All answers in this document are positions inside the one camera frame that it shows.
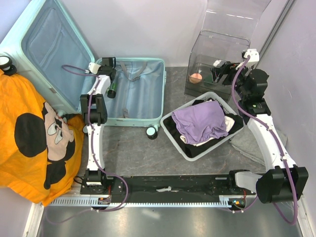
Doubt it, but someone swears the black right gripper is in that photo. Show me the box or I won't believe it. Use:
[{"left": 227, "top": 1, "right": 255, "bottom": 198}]
[{"left": 210, "top": 61, "right": 253, "bottom": 100}]

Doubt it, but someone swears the green bottle black cap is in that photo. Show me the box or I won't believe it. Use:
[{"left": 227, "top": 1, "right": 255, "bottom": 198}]
[{"left": 107, "top": 82, "right": 118, "bottom": 99}]

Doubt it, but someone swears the clear smoky plastic container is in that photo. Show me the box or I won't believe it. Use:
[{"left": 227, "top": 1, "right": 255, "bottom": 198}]
[{"left": 185, "top": 0, "right": 269, "bottom": 101}]

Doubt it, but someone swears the purple garment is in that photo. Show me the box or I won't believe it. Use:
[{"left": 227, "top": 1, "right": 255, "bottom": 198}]
[{"left": 171, "top": 101, "right": 229, "bottom": 145}]

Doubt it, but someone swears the white perforated plastic basket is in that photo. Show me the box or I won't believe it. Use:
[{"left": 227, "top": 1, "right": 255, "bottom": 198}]
[{"left": 160, "top": 92, "right": 244, "bottom": 161}]

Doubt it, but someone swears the green round cosmetic case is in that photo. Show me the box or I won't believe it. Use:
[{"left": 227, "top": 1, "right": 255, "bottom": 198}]
[{"left": 203, "top": 73, "right": 214, "bottom": 83}]

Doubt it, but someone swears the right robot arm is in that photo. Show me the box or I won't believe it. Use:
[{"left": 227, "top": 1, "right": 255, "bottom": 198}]
[{"left": 217, "top": 62, "right": 309, "bottom": 205}]

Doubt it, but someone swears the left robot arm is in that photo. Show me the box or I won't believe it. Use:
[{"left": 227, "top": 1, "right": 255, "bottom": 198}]
[{"left": 80, "top": 57, "right": 116, "bottom": 195}]

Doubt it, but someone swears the grey folded cloth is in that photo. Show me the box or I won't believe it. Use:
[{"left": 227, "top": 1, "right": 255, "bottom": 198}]
[{"left": 229, "top": 128, "right": 288, "bottom": 166}]

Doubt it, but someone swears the orange cartoon mouse bag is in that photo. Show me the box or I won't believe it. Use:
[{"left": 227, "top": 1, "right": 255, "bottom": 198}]
[{"left": 0, "top": 72, "right": 84, "bottom": 206}]

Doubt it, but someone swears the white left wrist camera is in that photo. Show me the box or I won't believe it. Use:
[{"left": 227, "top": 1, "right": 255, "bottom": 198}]
[{"left": 88, "top": 62, "right": 101, "bottom": 75}]

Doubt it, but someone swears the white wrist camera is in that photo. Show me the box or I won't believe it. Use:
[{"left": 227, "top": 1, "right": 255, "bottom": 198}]
[
  {"left": 88, "top": 62, "right": 101, "bottom": 75},
  {"left": 242, "top": 49, "right": 260, "bottom": 68}
]

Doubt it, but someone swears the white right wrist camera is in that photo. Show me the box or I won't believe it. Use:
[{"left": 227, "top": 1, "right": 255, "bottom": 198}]
[{"left": 242, "top": 49, "right": 260, "bottom": 68}]

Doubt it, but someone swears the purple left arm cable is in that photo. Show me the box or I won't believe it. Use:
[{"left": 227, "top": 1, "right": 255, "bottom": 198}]
[{"left": 61, "top": 64, "right": 107, "bottom": 177}]

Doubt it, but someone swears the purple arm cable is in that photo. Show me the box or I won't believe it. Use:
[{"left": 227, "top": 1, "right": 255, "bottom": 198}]
[
  {"left": 231, "top": 55, "right": 298, "bottom": 225},
  {"left": 61, "top": 64, "right": 107, "bottom": 177}
]

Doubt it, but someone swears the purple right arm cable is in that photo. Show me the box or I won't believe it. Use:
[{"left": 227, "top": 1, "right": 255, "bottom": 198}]
[{"left": 231, "top": 55, "right": 298, "bottom": 225}]

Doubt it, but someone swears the aluminium frame post right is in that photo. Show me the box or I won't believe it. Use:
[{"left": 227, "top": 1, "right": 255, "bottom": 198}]
[{"left": 250, "top": 0, "right": 296, "bottom": 67}]

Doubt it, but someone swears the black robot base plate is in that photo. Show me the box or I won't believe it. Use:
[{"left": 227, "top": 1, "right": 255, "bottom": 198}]
[{"left": 89, "top": 174, "right": 255, "bottom": 208}]

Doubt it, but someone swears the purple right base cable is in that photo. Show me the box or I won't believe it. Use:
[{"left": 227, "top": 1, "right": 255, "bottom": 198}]
[{"left": 228, "top": 195, "right": 260, "bottom": 214}]

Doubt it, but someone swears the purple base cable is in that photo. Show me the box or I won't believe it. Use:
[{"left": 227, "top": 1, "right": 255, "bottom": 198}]
[
  {"left": 45, "top": 174, "right": 129, "bottom": 224},
  {"left": 228, "top": 195, "right": 260, "bottom": 214}
]

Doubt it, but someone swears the white slotted cable duct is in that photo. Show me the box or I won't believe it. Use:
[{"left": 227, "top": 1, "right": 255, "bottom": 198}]
[{"left": 50, "top": 194, "right": 243, "bottom": 207}]

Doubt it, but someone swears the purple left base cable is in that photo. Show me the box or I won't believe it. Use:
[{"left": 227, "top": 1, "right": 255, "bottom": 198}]
[{"left": 45, "top": 174, "right": 129, "bottom": 224}]

